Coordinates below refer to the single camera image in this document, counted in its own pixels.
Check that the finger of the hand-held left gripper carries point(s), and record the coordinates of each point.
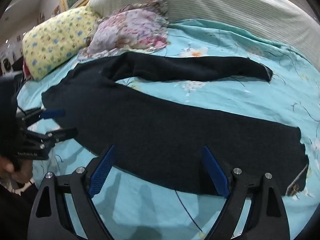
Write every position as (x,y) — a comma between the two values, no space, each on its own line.
(65,133)
(53,113)

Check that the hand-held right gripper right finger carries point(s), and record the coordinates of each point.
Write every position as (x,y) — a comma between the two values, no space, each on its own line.
(215,172)

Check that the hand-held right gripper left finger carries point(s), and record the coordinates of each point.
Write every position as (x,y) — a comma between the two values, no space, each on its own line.
(102,172)

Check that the black pants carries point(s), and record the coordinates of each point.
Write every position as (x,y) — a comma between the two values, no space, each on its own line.
(150,130)

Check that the person's left forearm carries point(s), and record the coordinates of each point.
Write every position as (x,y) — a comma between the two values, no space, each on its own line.
(15,212)

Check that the person's left hand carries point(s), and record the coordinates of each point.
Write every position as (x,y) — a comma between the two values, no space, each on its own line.
(7,165)

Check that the red patterned cloth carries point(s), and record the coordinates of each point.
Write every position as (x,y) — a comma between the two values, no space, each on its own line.
(26,68)

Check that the yellow flower-print pillow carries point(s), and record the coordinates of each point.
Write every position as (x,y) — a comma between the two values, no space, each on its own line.
(55,40)

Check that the teal floral bed sheet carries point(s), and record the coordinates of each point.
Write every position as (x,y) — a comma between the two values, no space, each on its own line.
(225,92)

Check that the pink floral pillow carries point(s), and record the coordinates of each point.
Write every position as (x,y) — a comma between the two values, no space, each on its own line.
(130,30)

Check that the striped padded headboard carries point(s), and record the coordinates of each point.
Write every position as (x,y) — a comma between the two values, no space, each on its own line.
(225,5)

